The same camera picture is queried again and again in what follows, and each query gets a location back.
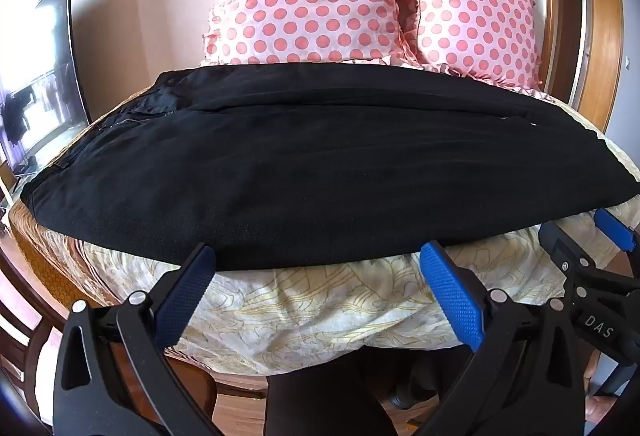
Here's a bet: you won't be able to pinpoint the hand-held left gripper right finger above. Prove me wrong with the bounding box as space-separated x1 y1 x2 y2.
419 241 587 436

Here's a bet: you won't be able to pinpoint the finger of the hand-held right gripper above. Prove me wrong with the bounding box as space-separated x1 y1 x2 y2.
594 208 640 284
540 221 640 363

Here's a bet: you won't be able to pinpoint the wooden bed frame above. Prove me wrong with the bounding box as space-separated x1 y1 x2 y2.
162 350 273 436

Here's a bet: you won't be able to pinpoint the cream floral bedspread orange border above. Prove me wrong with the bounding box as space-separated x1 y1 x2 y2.
7 58 640 378

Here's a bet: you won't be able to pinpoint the person's legs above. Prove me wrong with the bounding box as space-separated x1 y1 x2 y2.
264 345 478 436

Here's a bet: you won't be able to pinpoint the flat screen television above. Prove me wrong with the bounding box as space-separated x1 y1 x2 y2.
0 0 94 178

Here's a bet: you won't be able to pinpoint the dark wooden chair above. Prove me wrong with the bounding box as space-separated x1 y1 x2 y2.
0 243 68 379

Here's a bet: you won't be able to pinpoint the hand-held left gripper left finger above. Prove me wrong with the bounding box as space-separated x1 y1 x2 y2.
52 243 236 436

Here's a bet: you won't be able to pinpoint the small pink polka dot pillow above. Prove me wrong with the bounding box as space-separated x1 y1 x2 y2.
395 0 547 89

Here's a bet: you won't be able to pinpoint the black pants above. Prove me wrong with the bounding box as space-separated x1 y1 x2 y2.
20 63 640 273

